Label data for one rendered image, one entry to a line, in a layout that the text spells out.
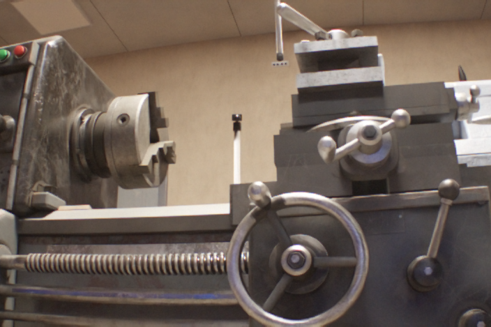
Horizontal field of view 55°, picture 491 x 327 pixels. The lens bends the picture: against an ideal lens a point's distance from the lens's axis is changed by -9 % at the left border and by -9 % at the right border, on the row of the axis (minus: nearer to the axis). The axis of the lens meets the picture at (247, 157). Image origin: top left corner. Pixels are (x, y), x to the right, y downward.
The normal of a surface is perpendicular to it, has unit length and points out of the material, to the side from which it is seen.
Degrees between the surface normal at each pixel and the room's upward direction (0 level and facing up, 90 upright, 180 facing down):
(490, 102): 76
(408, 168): 90
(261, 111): 90
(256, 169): 90
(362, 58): 180
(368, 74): 90
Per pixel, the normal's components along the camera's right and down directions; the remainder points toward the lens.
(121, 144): -0.17, 0.10
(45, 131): 0.98, -0.07
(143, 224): -0.19, -0.33
